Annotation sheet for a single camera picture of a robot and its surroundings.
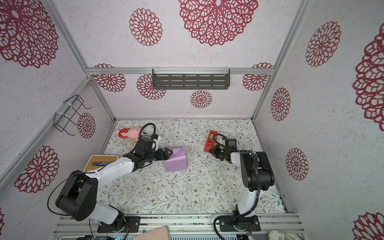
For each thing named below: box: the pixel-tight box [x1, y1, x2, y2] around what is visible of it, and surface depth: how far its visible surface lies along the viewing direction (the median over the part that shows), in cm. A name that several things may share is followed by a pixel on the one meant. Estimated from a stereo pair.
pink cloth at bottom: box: [134, 226, 169, 240], surface depth 71 cm
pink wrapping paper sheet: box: [164, 147, 188, 172], surface depth 88 cm
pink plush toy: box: [115, 127, 141, 140], surface depth 105 cm
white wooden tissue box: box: [83, 154, 119, 173], surface depth 93 cm
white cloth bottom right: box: [267, 230, 305, 240], surface depth 69 cm
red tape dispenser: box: [203, 130, 219, 152], surface depth 103 cm
